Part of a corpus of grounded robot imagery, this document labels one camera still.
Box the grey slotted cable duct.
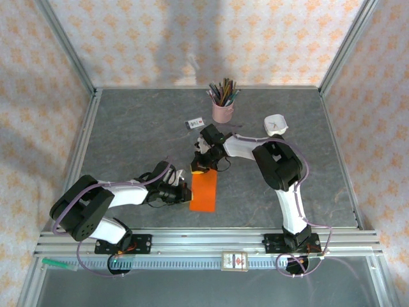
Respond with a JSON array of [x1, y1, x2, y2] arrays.
[[68, 256, 290, 270]]

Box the black round cable port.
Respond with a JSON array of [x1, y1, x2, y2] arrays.
[[285, 256, 311, 278], [107, 255, 132, 278]]

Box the label on front rail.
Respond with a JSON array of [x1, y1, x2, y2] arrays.
[[221, 251, 250, 272]]

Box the thin aluminium frame rail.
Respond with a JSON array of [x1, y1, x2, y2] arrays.
[[95, 84, 322, 91]]

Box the grey pencil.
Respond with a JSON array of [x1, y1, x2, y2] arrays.
[[208, 82, 223, 104]]

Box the aluminium frame post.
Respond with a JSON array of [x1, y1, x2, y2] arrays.
[[318, 0, 383, 97], [33, 0, 96, 97]]

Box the left arm's purple cable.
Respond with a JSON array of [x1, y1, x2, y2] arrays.
[[52, 156, 175, 278]]

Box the arm's purple cable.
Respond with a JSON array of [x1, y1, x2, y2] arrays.
[[52, 156, 175, 278], [220, 123, 333, 278]]

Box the wide aluminium base rail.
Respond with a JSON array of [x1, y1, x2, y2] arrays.
[[33, 227, 383, 256]]

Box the teal pencil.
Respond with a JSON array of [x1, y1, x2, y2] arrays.
[[227, 88, 242, 106]]

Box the pink pencil cup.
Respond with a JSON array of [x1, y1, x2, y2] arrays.
[[212, 97, 235, 123]]

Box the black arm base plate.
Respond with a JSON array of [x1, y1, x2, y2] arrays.
[[262, 232, 321, 255], [94, 234, 153, 256]]

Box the white square clock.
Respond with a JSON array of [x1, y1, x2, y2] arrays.
[[263, 114, 289, 136]]

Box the right arm's purple cable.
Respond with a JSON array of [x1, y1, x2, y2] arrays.
[[220, 123, 333, 278]]

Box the green pen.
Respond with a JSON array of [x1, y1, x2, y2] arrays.
[[41, 258, 79, 273]]

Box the aluminium side rail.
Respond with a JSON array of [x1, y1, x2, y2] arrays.
[[40, 88, 104, 233], [318, 88, 365, 232]]

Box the orange square paper sheet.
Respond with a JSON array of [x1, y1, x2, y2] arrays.
[[189, 169, 219, 214]]

